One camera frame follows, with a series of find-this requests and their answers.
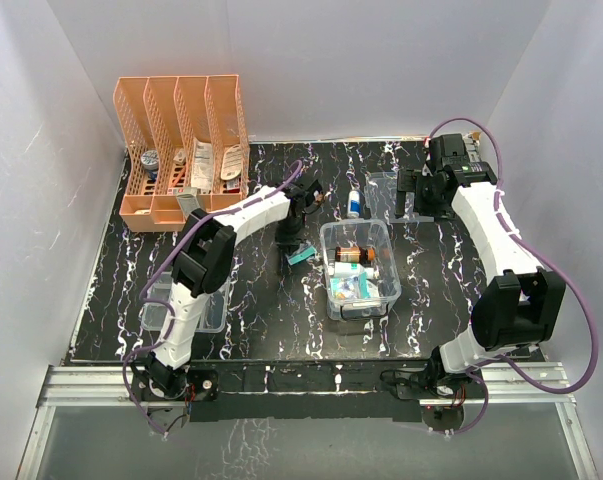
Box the clear plastic box lid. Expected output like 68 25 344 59
364 171 435 224

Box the teal bandage packet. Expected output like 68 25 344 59
330 274 369 300
286 244 316 266

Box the brown medicine bottle orange cap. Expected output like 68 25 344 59
335 246 376 266

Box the clear divided tray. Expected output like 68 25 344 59
140 270 230 334

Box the white green medicine bottle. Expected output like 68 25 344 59
328 262 378 279

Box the white blue mask packet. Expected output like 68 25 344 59
353 280 379 301

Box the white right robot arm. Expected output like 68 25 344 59
396 134 566 397

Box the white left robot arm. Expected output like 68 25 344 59
143 179 325 399

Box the white medicine box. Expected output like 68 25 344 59
174 187 200 215

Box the white blue bandage roll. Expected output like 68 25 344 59
347 189 361 219

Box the beige blister pack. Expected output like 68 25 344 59
220 144 243 181

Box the clear plastic storage box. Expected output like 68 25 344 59
320 219 402 321

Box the white paper packet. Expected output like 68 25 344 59
189 139 214 194

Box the orange plastic file organizer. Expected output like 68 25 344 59
113 75 249 233

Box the round blue white tin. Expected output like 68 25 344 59
140 149 159 182

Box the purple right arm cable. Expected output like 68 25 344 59
428 117 600 436

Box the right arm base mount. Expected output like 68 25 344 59
380 357 479 430

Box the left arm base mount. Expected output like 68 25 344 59
124 357 220 422

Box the aluminium frame rail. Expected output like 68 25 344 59
18 362 598 479

